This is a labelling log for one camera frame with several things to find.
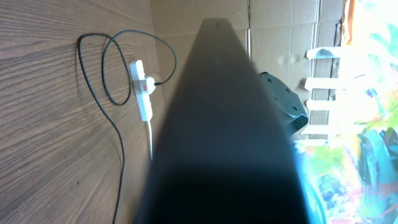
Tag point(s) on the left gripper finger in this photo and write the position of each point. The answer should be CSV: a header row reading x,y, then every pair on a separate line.
x,y
222,155

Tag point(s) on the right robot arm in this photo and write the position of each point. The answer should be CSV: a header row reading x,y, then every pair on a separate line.
x,y
290,109

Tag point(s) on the white USB charger plug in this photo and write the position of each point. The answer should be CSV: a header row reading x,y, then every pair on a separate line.
x,y
147,85

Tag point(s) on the white power strip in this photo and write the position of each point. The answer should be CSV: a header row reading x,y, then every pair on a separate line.
x,y
143,101

